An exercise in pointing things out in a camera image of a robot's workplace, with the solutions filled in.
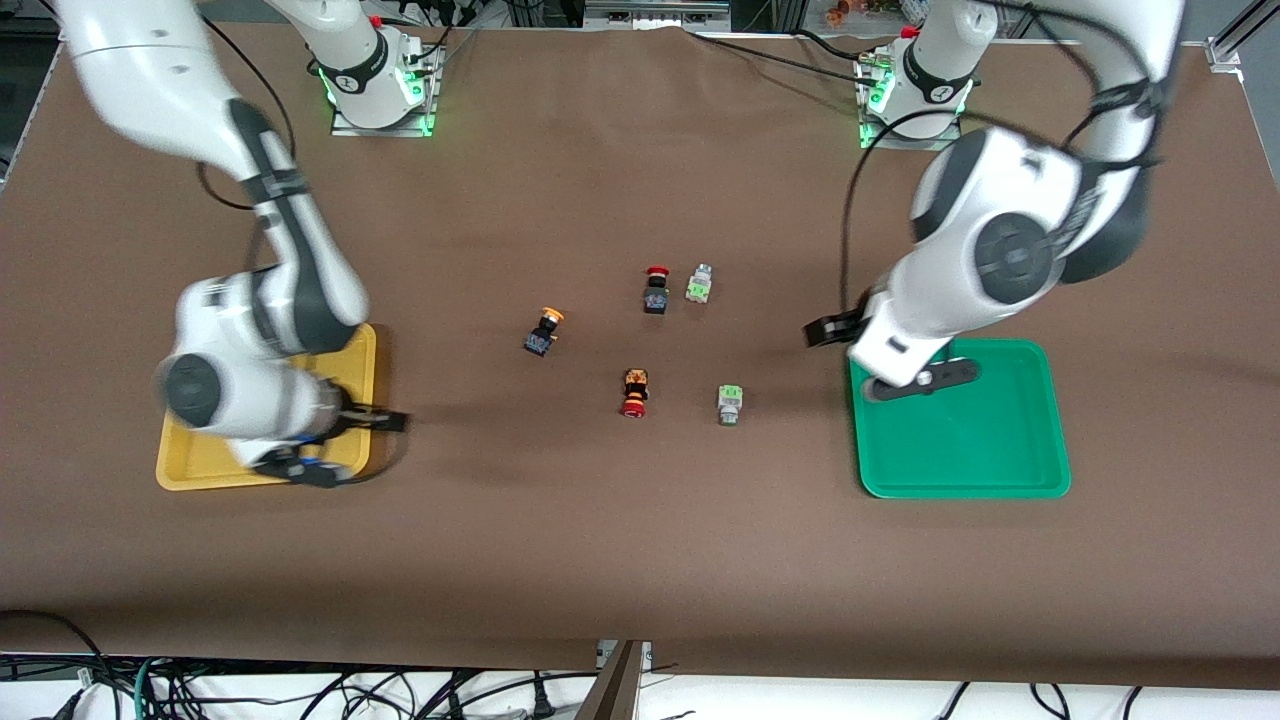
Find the yellow plastic tray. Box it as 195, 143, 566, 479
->
155, 322, 379, 492

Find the green plastic tray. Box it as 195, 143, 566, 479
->
848, 338, 1073, 500

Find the metal table leg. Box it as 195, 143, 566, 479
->
575, 640, 653, 720

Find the grey metal box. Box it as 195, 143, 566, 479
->
585, 0, 731, 31

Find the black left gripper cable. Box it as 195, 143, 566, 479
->
838, 0, 1171, 316

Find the yellow push button switch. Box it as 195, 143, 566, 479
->
523, 307, 567, 358

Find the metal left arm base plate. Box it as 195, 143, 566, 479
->
855, 50, 966, 153

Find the black base power cable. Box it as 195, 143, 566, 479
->
685, 28, 881, 79

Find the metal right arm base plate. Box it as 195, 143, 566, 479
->
330, 30, 446, 138

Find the teal cable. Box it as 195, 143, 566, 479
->
132, 655, 163, 720

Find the black floor cable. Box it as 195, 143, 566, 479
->
0, 608, 106, 691

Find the aluminium frame profile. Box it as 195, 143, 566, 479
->
1203, 0, 1280, 73

